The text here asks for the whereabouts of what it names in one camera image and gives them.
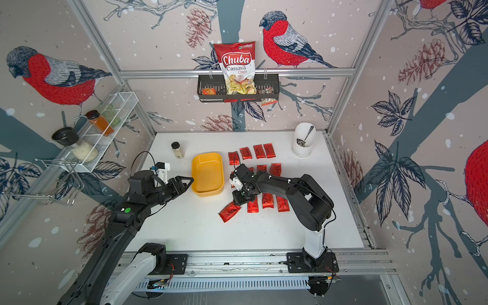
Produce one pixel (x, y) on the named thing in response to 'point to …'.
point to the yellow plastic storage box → (207, 174)
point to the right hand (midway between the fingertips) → (236, 201)
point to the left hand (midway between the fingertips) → (193, 177)
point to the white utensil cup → (302, 130)
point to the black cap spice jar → (178, 150)
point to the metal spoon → (302, 143)
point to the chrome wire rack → (65, 195)
